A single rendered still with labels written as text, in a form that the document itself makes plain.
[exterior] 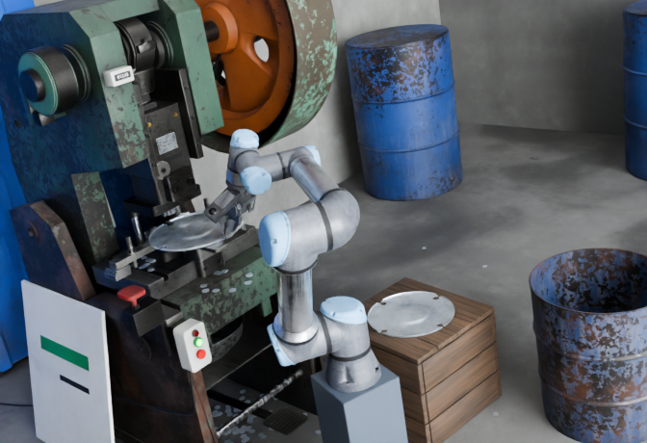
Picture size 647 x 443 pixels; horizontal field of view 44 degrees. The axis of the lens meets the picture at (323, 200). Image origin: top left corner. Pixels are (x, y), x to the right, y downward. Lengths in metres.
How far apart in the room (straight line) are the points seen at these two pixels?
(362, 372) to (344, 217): 0.55
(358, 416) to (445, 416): 0.53
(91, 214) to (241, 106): 0.60
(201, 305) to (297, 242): 0.75
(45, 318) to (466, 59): 3.64
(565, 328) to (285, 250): 1.02
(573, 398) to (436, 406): 0.41
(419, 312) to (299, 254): 0.99
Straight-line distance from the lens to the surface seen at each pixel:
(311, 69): 2.45
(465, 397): 2.75
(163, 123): 2.47
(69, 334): 2.84
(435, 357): 2.56
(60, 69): 2.28
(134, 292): 2.29
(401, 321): 2.68
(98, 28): 2.30
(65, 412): 3.01
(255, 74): 2.65
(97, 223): 2.69
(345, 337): 2.14
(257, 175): 2.12
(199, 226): 2.54
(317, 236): 1.79
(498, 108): 5.68
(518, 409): 2.86
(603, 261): 2.81
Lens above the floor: 1.71
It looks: 21 degrees down
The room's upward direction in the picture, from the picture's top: 9 degrees counter-clockwise
